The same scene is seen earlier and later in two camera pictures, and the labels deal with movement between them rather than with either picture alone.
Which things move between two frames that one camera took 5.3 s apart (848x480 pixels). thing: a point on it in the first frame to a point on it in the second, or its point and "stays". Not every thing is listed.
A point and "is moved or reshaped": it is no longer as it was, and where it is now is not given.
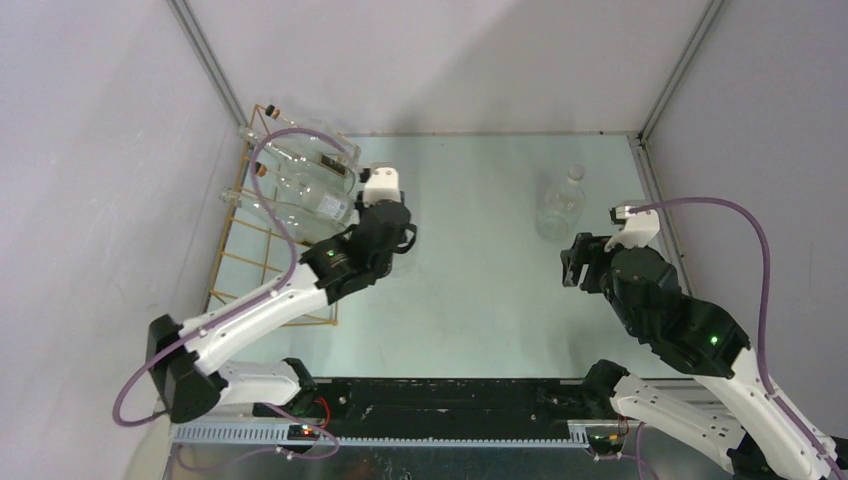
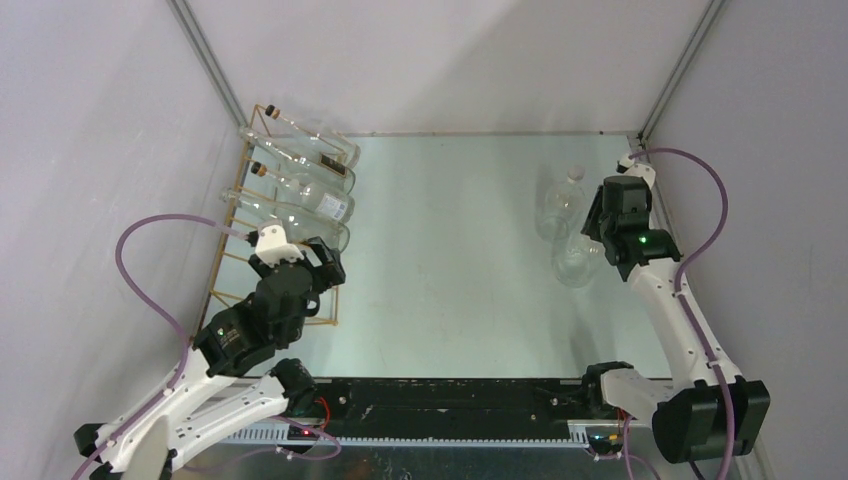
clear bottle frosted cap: (404, 265) is moved or reshaped
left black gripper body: (384, 266) to (295, 328)
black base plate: (446, 409) stays
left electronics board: (301, 432) stays
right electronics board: (610, 440) stays
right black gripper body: (594, 277) to (597, 222)
